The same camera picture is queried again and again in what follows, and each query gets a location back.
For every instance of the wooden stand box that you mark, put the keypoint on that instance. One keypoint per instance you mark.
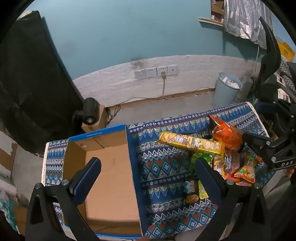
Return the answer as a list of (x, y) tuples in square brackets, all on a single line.
[(100, 118)]

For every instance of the flat cardboard piece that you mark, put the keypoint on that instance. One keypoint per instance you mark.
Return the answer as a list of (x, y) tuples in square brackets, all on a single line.
[(19, 220)]

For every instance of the clear pastry packet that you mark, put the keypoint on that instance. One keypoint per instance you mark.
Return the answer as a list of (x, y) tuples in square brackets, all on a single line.
[(232, 162)]

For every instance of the cardboard box on shelf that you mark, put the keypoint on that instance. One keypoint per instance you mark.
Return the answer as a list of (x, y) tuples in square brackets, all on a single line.
[(217, 7)]

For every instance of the small brown snack packet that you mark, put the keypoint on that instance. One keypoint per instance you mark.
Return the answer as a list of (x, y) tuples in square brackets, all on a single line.
[(218, 165)]

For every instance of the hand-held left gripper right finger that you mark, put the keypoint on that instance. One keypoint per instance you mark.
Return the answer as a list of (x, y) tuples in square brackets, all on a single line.
[(209, 185)]

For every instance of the light blue trash bin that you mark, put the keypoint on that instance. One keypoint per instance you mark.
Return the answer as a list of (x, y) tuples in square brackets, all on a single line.
[(225, 91)]

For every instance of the small yellow-green candy packet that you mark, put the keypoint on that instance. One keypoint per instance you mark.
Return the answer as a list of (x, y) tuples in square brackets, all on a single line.
[(203, 191)]

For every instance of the small blue candy packet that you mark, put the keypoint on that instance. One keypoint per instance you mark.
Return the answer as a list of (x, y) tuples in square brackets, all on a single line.
[(188, 186)]

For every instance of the long yellow biscuit packet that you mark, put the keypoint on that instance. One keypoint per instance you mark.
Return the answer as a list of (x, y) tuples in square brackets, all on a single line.
[(189, 142)]

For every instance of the orange translucent snack bag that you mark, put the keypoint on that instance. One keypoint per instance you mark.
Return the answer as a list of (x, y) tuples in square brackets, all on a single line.
[(225, 133)]

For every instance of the blue patterned tablecloth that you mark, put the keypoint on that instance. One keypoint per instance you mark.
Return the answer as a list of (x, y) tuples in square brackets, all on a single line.
[(161, 166)]

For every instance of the small orange candy packet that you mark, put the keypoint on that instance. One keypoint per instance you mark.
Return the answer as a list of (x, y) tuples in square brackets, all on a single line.
[(192, 199)]

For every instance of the large black softbox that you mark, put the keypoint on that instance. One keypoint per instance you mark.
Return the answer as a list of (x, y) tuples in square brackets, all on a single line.
[(32, 81)]

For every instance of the patterned chair cushion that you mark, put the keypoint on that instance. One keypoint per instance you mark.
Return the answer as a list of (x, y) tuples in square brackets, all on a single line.
[(285, 74)]

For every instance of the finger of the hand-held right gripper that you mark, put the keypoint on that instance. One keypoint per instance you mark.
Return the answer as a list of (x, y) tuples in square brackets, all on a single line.
[(260, 151), (256, 138)]

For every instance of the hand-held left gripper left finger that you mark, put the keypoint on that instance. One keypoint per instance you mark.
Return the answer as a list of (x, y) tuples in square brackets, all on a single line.
[(86, 183)]

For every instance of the green snack packet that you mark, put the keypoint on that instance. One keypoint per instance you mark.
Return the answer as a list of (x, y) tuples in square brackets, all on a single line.
[(198, 162)]

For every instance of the yellow carton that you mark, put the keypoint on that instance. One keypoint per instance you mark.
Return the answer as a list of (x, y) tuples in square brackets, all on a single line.
[(286, 49)]

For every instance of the teal cloth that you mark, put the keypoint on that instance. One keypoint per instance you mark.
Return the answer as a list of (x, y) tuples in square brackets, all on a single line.
[(8, 208)]

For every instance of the wooden wall shelf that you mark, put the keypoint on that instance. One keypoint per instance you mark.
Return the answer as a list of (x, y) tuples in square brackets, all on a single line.
[(210, 20)]

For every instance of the silver foil curtain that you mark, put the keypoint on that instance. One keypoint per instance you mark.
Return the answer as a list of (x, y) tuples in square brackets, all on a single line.
[(247, 18)]

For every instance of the blue-rimmed cardboard box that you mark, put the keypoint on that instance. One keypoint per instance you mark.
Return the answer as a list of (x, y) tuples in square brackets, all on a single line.
[(108, 176)]

